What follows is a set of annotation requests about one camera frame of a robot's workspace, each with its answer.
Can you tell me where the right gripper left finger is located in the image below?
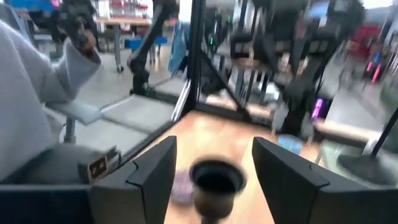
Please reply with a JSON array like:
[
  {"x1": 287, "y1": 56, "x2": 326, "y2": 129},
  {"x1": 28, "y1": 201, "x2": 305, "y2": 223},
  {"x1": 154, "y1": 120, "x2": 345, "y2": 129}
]
[{"x1": 90, "y1": 135, "x2": 178, "y2": 224}]

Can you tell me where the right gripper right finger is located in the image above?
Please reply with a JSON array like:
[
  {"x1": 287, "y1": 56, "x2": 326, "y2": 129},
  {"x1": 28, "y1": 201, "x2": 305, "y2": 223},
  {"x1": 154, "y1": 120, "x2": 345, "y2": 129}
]
[{"x1": 251, "y1": 136, "x2": 398, "y2": 224}]

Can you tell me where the dark red patterned candle tin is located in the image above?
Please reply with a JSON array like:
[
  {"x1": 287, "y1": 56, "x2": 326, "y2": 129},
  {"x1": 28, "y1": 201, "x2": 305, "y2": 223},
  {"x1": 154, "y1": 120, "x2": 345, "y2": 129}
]
[{"x1": 170, "y1": 169, "x2": 200, "y2": 208}]

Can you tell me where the light blue candle tin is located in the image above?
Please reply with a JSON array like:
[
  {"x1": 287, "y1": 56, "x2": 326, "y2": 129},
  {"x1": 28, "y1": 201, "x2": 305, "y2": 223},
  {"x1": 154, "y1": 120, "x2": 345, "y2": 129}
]
[{"x1": 277, "y1": 134, "x2": 305, "y2": 156}]

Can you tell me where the black metal candlestick holder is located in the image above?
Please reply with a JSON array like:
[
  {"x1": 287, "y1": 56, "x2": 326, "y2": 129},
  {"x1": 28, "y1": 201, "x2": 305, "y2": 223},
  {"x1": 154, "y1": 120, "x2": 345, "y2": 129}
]
[
  {"x1": 188, "y1": 157, "x2": 248, "y2": 224},
  {"x1": 337, "y1": 107, "x2": 398, "y2": 187}
]

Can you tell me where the person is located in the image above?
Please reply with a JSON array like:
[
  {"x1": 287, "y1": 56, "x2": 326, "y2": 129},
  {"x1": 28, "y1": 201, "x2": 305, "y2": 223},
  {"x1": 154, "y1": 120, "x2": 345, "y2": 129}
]
[{"x1": 0, "y1": 18, "x2": 105, "y2": 187}]

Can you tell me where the person's hand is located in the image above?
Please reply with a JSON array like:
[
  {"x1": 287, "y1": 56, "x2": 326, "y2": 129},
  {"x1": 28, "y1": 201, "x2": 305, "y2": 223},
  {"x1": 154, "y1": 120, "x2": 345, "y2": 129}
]
[{"x1": 73, "y1": 29, "x2": 98, "y2": 55}]

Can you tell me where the wooden background table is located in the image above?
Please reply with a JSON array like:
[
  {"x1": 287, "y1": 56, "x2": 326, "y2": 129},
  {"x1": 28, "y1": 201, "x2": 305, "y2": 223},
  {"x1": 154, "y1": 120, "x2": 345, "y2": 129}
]
[{"x1": 95, "y1": 16, "x2": 178, "y2": 74}]

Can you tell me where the black aluminium rig frame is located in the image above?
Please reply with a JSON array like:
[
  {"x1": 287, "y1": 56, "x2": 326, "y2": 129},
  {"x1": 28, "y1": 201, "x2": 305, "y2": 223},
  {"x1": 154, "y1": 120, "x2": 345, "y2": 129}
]
[{"x1": 119, "y1": 0, "x2": 282, "y2": 170}]

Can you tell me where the black hand-held control handle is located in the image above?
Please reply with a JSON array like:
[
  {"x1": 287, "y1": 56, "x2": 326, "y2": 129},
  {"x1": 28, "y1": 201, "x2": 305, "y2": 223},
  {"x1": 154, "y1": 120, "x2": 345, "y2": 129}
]
[{"x1": 29, "y1": 0, "x2": 100, "y2": 52}]

